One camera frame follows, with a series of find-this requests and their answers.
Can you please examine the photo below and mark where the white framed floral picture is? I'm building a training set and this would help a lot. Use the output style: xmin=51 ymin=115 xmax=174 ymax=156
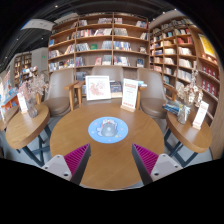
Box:
xmin=84 ymin=75 xmax=112 ymax=102

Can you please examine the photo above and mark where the vase with pink dried flowers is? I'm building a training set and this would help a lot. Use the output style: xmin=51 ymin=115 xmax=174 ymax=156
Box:
xmin=18 ymin=66 xmax=48 ymax=119

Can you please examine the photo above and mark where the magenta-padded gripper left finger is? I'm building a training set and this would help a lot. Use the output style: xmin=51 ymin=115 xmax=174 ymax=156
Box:
xmin=41 ymin=143 xmax=92 ymax=186

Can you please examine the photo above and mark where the round blue mouse pad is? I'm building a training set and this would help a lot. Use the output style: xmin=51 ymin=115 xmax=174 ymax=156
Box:
xmin=87 ymin=116 xmax=130 ymax=145

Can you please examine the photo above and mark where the glass vase with dried flowers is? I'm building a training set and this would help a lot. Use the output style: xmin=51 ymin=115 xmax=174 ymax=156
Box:
xmin=175 ymin=68 xmax=204 ymax=125

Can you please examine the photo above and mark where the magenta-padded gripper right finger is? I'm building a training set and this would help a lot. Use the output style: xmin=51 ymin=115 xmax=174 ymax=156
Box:
xmin=131 ymin=143 xmax=184 ymax=186

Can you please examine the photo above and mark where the dark blue book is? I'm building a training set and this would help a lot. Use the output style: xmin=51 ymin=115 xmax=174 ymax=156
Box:
xmin=109 ymin=80 xmax=124 ymax=99

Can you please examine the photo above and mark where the white sign on wooden base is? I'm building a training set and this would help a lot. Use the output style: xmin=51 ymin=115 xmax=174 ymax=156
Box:
xmin=119 ymin=78 xmax=139 ymax=113

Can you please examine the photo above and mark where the grey computer mouse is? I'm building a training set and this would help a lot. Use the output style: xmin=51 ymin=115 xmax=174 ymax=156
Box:
xmin=100 ymin=121 xmax=117 ymax=138

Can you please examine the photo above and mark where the distant wooden bookshelf unit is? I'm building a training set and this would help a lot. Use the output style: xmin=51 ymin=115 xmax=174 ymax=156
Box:
xmin=13 ymin=53 xmax=33 ymax=84

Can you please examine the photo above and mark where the brown upholstered armchair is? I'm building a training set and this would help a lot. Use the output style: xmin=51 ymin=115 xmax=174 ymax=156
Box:
xmin=43 ymin=68 xmax=79 ymax=118
xmin=136 ymin=67 xmax=169 ymax=120
xmin=73 ymin=64 xmax=148 ymax=109

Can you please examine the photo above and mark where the small white table sign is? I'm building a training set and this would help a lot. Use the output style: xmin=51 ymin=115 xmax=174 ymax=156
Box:
xmin=16 ymin=92 xmax=29 ymax=115
xmin=192 ymin=100 xmax=210 ymax=131

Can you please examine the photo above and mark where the wooden bookshelf unit with books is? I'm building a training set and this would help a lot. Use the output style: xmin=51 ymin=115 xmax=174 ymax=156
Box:
xmin=47 ymin=12 xmax=150 ymax=81

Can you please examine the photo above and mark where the stack of books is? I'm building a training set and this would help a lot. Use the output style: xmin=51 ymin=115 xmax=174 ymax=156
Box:
xmin=162 ymin=99 xmax=183 ymax=117

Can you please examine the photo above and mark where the wooden side table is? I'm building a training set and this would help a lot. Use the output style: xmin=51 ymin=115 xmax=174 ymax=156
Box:
xmin=5 ymin=103 xmax=51 ymax=168
xmin=163 ymin=109 xmax=213 ymax=168

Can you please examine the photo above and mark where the curved wooden bookshelf unit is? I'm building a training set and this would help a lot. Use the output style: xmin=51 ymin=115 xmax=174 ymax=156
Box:
xmin=148 ymin=16 xmax=224 ymax=161

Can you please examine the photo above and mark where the pale blue book stack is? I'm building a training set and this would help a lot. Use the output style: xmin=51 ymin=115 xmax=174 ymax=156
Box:
xmin=136 ymin=79 xmax=148 ymax=88

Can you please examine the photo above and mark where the white hanging ceiling sign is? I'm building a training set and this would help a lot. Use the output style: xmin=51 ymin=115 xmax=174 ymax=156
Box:
xmin=21 ymin=18 xmax=56 ymax=32

